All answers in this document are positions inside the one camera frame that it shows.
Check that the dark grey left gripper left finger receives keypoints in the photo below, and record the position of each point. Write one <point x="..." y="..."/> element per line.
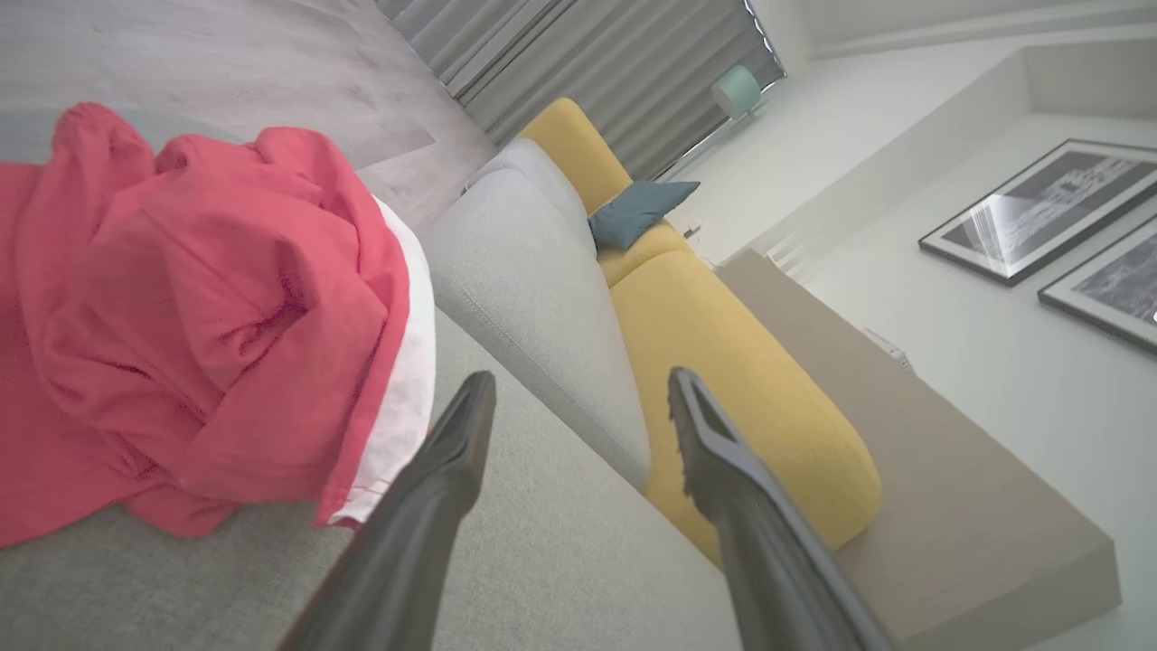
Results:
<point x="407" y="542"/>

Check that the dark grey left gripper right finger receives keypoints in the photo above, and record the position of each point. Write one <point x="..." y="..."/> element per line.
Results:
<point x="768" y="561"/>

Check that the red shorts with white waistband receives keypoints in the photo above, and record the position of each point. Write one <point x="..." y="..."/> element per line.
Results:
<point x="199" y="316"/>

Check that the grey fabric sofa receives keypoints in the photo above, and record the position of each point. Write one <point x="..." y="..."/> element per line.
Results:
<point x="560" y="579"/>

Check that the large yellow sofa back cushion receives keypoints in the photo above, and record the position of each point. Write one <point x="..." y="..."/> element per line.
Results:
<point x="750" y="389"/>

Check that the beige wooden ledge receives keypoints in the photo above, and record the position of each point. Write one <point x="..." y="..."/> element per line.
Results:
<point x="958" y="506"/>

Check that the grey sofa back cushion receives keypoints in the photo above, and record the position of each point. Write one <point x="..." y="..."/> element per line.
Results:
<point x="533" y="298"/>

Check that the teal throw pillow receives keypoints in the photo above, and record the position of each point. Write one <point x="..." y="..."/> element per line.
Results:
<point x="637" y="212"/>

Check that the small yellow sofa back cushion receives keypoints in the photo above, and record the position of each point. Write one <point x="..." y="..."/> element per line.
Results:
<point x="578" y="149"/>

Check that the large black framed picture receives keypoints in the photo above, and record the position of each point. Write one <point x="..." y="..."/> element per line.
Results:
<point x="1039" y="212"/>

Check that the small black framed picture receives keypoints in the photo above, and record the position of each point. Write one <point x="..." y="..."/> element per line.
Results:
<point x="1116" y="289"/>

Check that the mint green lamp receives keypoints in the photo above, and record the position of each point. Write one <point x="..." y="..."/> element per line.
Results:
<point x="737" y="90"/>

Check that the grey pleated curtain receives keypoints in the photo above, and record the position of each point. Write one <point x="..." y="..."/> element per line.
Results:
<point x="597" y="63"/>

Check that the white wall socket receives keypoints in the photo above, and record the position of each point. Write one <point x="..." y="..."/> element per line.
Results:
<point x="890" y="348"/>

